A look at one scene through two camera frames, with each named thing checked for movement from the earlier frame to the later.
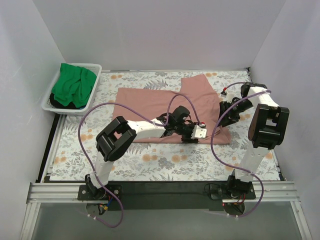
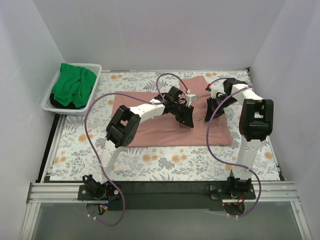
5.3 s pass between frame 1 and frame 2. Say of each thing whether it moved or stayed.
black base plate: stayed
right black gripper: moved
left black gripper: moved
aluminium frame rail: stayed
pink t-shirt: stayed
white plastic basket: stayed
